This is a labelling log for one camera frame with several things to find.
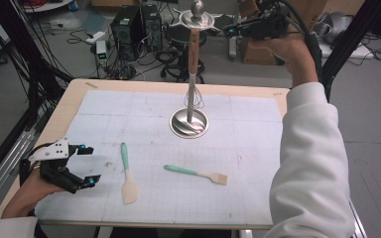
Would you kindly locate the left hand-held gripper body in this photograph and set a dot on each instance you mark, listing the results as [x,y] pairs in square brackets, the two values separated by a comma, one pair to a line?
[54,150]

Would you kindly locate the white long power strip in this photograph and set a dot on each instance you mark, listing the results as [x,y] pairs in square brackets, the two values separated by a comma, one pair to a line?
[233,48]

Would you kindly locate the small device with green light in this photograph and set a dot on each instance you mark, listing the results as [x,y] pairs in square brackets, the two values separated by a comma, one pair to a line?
[101,53]

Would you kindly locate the blue tape roll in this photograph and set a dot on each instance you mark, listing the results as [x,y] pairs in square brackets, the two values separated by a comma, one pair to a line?
[74,5]

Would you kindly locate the plain cardboard box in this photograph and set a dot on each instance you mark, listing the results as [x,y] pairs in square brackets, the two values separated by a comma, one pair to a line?
[344,6]

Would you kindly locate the teal and cream silicone spatula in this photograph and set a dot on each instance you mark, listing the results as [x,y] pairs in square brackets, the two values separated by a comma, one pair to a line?
[129,190]

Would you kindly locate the person's left hand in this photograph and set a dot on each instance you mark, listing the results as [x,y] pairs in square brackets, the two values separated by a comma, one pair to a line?
[26,198]

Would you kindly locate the white flat sheet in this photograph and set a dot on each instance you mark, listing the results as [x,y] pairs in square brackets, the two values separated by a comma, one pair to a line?
[354,49]

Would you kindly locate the round white table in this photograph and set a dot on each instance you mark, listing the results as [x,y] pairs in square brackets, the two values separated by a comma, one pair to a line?
[46,6]

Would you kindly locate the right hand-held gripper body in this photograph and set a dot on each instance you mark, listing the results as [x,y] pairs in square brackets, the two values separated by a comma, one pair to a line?
[268,23]

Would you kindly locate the black frame post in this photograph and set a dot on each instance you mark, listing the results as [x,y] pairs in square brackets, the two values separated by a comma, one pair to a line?
[13,39]
[344,49]

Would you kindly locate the person's right hand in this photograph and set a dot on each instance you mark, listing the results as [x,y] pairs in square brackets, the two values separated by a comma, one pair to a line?
[294,53]

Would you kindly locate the plain black computer tower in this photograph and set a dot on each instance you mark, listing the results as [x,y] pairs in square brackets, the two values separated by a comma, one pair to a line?
[152,26]

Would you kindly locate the aluminium rail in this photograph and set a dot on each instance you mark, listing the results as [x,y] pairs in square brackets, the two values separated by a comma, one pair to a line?
[0,172]
[357,224]

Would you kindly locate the large printed cardboard box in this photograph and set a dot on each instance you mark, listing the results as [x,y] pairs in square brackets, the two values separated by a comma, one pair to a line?
[261,55]

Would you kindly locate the teal and cream basting brush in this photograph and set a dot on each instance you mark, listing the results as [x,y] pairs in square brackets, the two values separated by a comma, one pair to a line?
[182,170]

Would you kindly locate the grey cloth bundle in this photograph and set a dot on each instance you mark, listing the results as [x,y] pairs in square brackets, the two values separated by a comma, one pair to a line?
[335,24]

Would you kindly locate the steel utensil stand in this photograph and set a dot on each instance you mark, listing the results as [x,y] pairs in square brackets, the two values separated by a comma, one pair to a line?
[189,127]

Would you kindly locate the black computer tower green label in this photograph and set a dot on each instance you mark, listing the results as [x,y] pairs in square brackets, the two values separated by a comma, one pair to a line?
[125,36]

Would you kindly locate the small cardboard box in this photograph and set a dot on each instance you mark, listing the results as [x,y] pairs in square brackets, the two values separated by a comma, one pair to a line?
[112,2]

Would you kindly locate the white grid mat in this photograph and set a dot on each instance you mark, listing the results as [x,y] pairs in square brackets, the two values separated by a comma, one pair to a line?
[178,198]

